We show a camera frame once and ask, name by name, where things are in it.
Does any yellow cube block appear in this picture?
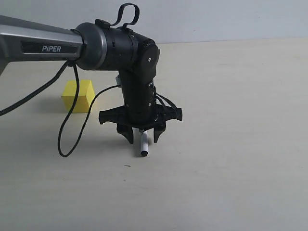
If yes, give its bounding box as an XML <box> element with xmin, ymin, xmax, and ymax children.
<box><xmin>61</xmin><ymin>79</ymin><xmax>95</xmax><ymax>113</ymax></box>

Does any black and white marker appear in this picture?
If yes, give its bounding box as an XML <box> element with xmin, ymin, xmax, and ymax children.
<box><xmin>140</xmin><ymin>131</ymin><xmax>149</xmax><ymax>157</ymax></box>

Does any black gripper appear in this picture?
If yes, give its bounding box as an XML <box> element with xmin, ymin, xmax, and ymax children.
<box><xmin>99</xmin><ymin>105</ymin><xmax>182</xmax><ymax>144</ymax></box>

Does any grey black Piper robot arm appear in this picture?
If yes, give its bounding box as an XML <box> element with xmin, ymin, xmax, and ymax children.
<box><xmin>0</xmin><ymin>16</ymin><xmax>182</xmax><ymax>142</ymax></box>

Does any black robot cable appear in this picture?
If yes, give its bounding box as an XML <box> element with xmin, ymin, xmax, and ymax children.
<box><xmin>0</xmin><ymin>2</ymin><xmax>140</xmax><ymax>158</ymax></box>

